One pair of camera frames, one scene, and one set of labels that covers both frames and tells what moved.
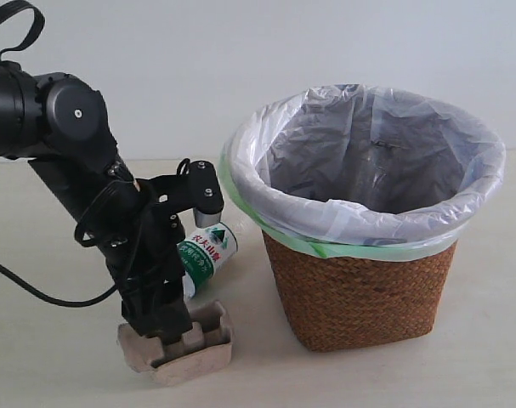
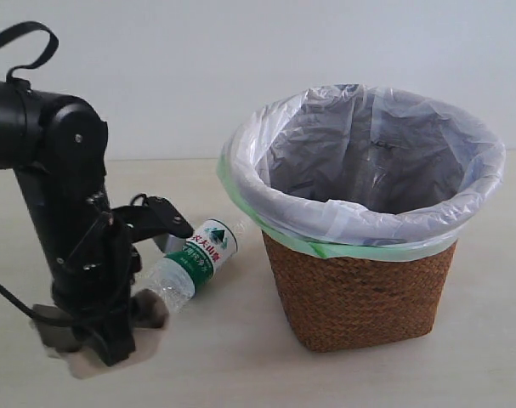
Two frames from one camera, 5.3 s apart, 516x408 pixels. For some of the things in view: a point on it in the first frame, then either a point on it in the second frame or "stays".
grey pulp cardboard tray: (207, 344) → (58, 337)
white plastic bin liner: (360, 172) stays
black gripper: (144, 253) → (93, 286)
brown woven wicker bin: (337, 304) stays
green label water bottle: (203, 252) stays
